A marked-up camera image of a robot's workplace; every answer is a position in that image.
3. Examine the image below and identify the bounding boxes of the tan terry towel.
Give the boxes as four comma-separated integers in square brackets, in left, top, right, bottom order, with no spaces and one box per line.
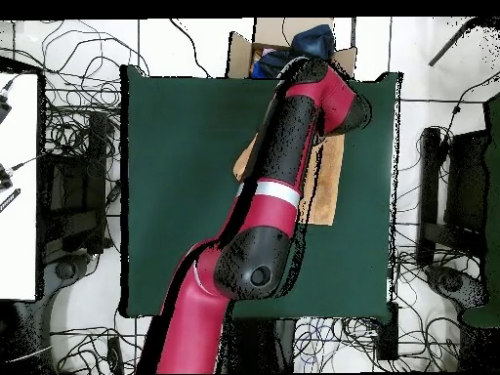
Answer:
[232,132,346,227]

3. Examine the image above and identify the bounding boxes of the black flat strip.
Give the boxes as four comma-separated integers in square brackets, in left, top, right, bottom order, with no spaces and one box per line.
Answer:
[0,187,21,214]

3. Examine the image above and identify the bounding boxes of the dark green table cloth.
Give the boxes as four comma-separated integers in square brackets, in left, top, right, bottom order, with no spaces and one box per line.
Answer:
[120,63,401,319]

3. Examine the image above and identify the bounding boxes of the cardboard box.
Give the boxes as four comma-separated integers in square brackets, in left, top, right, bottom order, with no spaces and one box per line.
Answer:
[226,17,357,81]

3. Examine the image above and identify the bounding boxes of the dark blue clothes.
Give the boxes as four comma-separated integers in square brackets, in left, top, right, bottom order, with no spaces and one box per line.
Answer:
[251,23,337,79]

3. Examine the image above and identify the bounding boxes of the black rectangular block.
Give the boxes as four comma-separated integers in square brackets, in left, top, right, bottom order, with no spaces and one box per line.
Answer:
[376,301,400,361]

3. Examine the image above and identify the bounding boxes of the grey chair base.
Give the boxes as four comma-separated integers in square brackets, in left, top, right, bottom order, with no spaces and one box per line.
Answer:
[42,251,95,306]

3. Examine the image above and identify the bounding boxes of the dark chair base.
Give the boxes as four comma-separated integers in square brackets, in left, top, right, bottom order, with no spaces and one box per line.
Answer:
[425,265,487,310]

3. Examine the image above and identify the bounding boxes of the white desk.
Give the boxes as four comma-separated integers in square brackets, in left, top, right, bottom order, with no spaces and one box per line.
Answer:
[0,71,40,302]

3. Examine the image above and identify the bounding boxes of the green covered table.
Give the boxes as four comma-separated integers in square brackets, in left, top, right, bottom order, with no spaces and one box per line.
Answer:
[460,93,500,329]

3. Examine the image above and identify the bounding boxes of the black rod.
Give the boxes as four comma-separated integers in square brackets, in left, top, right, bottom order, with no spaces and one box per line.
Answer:
[428,17,479,67]

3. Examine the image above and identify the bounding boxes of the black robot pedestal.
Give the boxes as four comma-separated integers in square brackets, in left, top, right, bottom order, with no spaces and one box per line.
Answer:
[222,316,298,374]

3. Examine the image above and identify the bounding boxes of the blue cable bundle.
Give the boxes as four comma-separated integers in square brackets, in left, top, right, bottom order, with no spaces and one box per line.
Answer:
[292,315,377,370]

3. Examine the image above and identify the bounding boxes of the black metal frame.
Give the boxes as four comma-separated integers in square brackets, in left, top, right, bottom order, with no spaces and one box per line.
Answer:
[38,110,114,255]
[415,126,489,267]

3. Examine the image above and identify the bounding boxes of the single black cable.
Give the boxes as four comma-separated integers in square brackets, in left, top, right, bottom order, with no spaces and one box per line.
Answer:
[169,18,212,77]

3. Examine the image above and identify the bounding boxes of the black camera device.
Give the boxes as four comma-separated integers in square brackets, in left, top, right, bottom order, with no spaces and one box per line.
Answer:
[0,163,14,191]
[0,79,15,124]

